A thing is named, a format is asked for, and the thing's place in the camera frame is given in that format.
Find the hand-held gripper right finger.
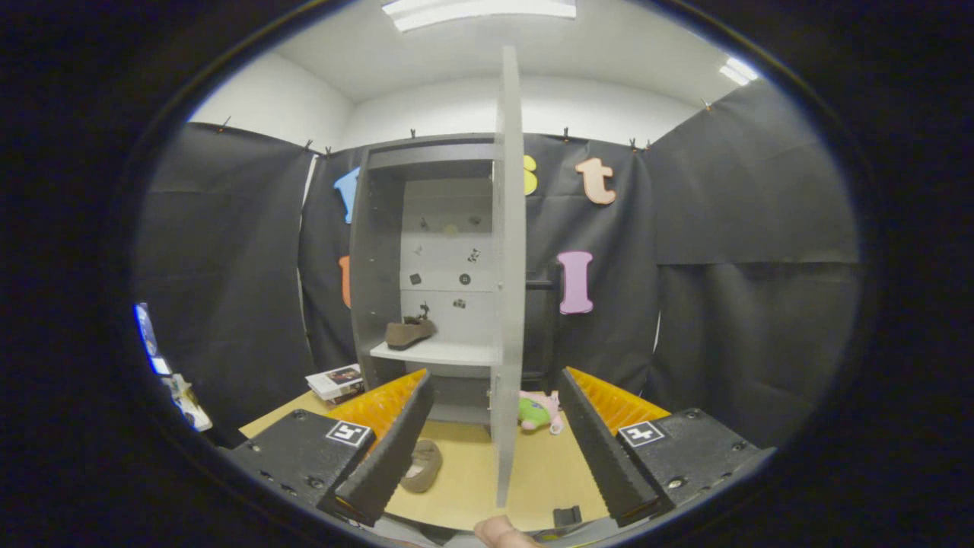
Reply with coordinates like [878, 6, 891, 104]
[558, 367, 777, 527]

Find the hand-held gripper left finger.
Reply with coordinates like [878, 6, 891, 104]
[221, 369, 436, 527]

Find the brown fuzzy shoe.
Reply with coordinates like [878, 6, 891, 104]
[399, 439, 444, 494]
[384, 316, 438, 351]

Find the grey shoe cabinet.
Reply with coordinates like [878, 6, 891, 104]
[349, 133, 499, 425]

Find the light grey shoe cabinet door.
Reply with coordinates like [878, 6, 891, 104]
[489, 46, 527, 508]

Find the white cabinet shelf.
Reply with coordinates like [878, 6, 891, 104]
[369, 339, 499, 368]

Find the green and pink plush toy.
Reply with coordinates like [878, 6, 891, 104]
[517, 390, 565, 435]

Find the stack of books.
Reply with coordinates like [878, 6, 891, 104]
[305, 365, 366, 406]

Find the white printed packet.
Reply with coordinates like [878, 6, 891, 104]
[164, 373, 214, 432]

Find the blue and white object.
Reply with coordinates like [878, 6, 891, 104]
[135, 303, 172, 376]

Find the small ceiling light panel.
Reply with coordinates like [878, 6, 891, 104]
[719, 57, 760, 87]

